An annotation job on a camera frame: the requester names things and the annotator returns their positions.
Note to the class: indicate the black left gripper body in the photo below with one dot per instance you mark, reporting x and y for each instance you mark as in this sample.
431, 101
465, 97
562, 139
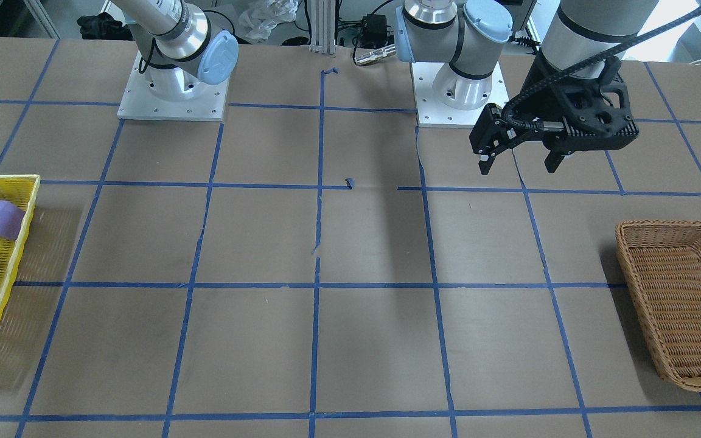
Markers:
543, 96

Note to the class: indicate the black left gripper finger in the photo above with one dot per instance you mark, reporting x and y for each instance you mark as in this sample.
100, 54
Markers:
486, 162
554, 159

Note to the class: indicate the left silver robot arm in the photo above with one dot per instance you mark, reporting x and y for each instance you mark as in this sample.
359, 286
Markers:
469, 38

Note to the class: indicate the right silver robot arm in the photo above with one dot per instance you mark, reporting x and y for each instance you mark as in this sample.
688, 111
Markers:
185, 54

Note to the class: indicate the brown wicker basket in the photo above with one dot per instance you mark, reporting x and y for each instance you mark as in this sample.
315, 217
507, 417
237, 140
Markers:
661, 263

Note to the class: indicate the black cloth bundle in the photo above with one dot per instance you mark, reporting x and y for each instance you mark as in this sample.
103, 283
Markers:
103, 27

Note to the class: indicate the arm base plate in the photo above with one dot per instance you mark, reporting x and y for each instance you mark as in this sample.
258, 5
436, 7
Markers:
171, 95
429, 103

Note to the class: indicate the aluminium frame post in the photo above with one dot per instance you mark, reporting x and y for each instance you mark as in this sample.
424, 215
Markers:
323, 16

